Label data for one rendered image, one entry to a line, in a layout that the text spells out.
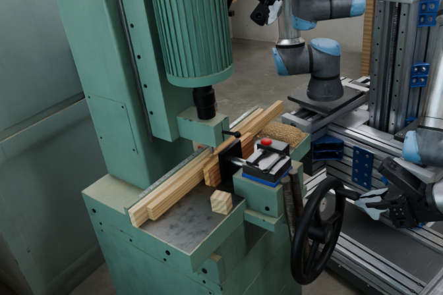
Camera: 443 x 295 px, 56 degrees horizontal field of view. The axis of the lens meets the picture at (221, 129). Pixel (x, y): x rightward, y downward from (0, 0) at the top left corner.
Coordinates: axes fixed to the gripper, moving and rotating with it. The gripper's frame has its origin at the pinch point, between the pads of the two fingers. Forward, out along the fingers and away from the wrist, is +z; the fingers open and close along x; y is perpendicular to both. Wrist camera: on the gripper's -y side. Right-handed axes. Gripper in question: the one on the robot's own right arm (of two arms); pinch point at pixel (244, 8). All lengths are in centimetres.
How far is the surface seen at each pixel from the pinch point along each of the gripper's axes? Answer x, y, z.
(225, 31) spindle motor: 2.5, -1.5, 10.3
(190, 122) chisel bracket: 7.5, -28.7, 15.7
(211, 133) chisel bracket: 14.6, -25.7, 15.7
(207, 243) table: 34, -32, 36
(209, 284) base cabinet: 42, -51, 34
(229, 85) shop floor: -58, -203, -194
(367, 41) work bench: 10, -113, -253
